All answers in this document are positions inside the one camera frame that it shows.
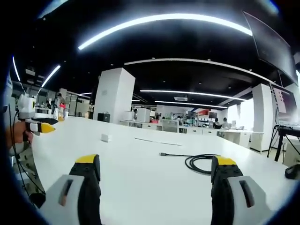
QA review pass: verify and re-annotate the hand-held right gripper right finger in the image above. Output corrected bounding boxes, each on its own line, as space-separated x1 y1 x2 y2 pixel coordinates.
210 155 280 225

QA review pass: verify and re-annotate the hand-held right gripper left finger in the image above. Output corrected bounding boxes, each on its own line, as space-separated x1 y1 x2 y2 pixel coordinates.
39 154 102 225

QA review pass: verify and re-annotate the black Type-C cable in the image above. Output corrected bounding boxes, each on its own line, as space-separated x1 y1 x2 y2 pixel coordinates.
159 152 222 174

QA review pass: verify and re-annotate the black object at desk edge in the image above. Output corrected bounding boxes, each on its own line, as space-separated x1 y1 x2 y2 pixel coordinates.
285 164 300 180

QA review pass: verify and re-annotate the white desk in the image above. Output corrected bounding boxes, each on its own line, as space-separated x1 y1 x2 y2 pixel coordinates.
31 116 300 225

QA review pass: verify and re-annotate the person's left hand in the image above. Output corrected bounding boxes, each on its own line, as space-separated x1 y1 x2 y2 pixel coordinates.
5 121 34 150

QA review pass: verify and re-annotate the short ceiling light strip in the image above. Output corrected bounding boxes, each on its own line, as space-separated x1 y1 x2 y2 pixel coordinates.
41 65 61 88

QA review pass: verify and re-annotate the black box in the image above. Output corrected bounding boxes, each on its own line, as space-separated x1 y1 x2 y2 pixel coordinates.
97 112 111 122

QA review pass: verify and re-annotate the black stand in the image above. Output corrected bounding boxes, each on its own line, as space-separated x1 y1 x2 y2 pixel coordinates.
266 124 300 162

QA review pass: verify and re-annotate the thin white strip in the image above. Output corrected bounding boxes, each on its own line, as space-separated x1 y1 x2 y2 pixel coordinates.
134 137 183 146

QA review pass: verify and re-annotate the white mesh office chair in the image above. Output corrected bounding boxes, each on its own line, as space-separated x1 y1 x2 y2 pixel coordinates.
161 119 180 133

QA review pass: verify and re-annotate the white appliance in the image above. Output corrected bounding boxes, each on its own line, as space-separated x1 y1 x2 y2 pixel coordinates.
136 107 151 123

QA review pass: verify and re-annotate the computer monitor with pink window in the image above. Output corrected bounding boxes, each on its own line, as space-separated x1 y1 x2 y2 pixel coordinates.
269 82 300 128

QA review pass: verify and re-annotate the large dark hanging screen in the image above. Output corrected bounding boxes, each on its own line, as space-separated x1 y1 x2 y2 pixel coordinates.
243 11 299 85

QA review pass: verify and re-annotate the long curved ceiling light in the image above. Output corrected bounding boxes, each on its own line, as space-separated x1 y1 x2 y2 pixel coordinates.
78 13 254 51

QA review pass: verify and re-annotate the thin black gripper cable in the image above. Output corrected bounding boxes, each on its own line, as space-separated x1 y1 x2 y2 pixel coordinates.
4 105 46 196

